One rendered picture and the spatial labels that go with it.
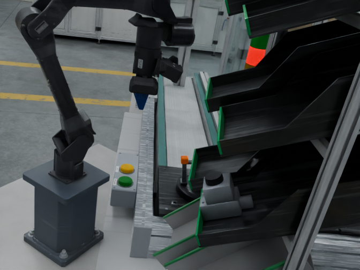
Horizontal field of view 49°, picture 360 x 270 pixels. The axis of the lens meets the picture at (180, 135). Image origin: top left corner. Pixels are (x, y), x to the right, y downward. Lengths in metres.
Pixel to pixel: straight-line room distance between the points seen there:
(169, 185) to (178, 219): 0.23
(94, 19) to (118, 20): 0.36
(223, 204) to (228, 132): 0.12
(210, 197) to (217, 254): 0.18
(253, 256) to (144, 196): 0.45
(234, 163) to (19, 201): 0.68
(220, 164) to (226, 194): 0.17
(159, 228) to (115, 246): 0.15
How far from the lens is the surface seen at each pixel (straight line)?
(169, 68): 0.90
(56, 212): 0.96
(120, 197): 1.13
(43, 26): 0.79
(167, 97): 1.92
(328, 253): 1.15
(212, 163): 0.81
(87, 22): 6.32
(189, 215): 0.93
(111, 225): 1.15
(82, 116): 0.91
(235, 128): 0.60
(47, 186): 0.94
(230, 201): 0.64
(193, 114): 1.78
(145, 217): 1.03
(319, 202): 0.54
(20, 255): 1.07
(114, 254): 1.07
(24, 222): 1.16
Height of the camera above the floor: 1.59
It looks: 26 degrees down
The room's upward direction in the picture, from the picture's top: 10 degrees clockwise
